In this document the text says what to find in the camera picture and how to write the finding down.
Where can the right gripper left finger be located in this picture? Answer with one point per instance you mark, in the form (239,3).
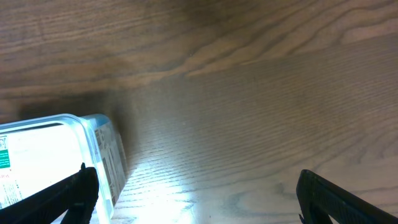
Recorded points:
(74,197)

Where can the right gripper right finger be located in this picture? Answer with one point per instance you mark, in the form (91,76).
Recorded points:
(321,201)

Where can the white green medicine box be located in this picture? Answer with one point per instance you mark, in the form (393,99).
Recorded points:
(32,160)

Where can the clear plastic container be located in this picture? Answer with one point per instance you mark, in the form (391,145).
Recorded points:
(104,209)

